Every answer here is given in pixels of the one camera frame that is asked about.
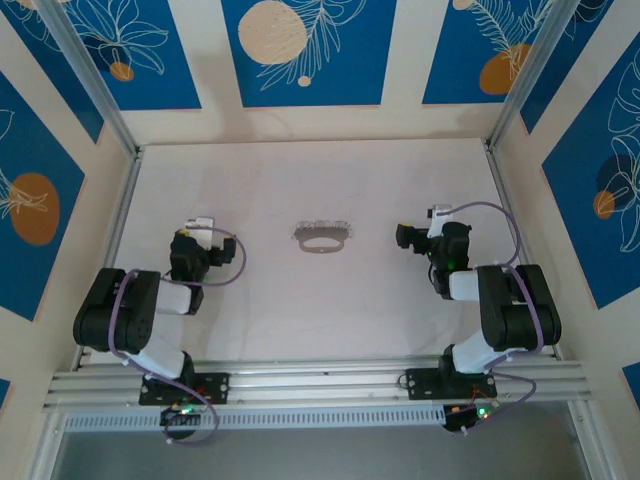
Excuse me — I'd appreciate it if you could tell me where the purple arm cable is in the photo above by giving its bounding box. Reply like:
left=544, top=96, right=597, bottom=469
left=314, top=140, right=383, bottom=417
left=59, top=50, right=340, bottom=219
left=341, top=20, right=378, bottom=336
left=449, top=200, right=546, bottom=436
left=108, top=227, right=249, bottom=446

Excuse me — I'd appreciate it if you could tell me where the aluminium frame leg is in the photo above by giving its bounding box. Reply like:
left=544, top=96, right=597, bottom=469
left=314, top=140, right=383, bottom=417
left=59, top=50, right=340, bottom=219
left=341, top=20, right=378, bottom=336
left=568, top=399, right=617, bottom=480
left=27, top=413, right=69, bottom=480

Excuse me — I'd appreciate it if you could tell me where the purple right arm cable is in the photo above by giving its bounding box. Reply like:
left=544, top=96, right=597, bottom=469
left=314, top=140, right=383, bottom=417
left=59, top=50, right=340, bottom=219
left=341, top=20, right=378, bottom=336
left=449, top=200, right=546, bottom=436

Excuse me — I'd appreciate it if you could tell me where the aluminium side rail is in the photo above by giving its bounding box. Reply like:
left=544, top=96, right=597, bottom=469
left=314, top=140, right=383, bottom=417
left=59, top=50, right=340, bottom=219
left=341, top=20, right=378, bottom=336
left=483, top=143, right=559, bottom=360
left=73, top=144, right=146, bottom=372

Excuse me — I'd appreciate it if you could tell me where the white slotted cable duct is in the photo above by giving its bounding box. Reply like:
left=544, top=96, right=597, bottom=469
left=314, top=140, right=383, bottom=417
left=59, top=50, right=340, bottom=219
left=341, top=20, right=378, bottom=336
left=63, top=404, right=446, bottom=434

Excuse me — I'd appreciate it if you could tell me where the aluminium left corner post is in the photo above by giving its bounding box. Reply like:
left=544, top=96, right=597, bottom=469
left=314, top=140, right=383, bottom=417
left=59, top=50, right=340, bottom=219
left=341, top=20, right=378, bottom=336
left=37, top=0, right=141, bottom=156

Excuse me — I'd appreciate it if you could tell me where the aluminium corner post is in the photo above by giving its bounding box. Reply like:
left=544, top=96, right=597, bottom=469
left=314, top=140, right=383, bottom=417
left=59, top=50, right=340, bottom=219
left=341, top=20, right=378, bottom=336
left=37, top=0, right=141, bottom=156
left=485, top=0, right=584, bottom=151

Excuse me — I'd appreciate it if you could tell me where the aluminium right corner post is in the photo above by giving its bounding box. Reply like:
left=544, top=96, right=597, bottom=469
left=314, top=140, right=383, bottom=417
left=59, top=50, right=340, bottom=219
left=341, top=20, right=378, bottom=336
left=485, top=0, right=584, bottom=151

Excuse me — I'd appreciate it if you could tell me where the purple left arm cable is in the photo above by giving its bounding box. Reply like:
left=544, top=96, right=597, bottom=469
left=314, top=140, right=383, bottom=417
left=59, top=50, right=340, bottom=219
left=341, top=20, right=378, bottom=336
left=108, top=227, right=249, bottom=446

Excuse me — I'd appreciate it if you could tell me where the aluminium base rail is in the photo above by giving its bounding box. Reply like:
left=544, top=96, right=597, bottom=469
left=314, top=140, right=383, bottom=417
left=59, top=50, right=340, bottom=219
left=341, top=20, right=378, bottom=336
left=42, top=355, right=600, bottom=415

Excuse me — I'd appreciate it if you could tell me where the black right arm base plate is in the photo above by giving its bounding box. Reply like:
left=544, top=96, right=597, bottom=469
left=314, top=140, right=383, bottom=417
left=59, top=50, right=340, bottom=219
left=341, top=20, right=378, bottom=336
left=405, top=367, right=499, bottom=401

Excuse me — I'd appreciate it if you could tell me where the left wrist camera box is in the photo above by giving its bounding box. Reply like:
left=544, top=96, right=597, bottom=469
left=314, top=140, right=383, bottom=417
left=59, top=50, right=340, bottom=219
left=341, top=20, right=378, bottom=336
left=183, top=215, right=217, bottom=236

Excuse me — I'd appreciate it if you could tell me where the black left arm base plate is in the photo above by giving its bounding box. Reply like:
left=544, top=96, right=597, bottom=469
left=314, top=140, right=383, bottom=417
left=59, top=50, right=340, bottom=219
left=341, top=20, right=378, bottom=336
left=138, top=372, right=231, bottom=406

